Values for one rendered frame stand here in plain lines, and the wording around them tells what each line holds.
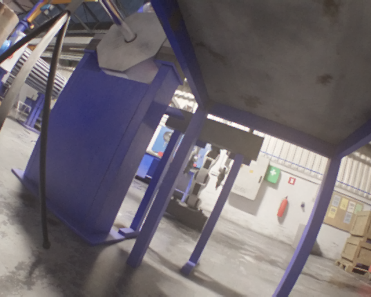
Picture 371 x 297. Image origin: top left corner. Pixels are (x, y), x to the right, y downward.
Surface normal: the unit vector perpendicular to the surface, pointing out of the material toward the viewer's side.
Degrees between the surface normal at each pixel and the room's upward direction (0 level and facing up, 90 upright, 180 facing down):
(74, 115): 90
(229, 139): 90
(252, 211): 90
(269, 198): 90
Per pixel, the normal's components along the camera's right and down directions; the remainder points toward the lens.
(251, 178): -0.26, -0.28
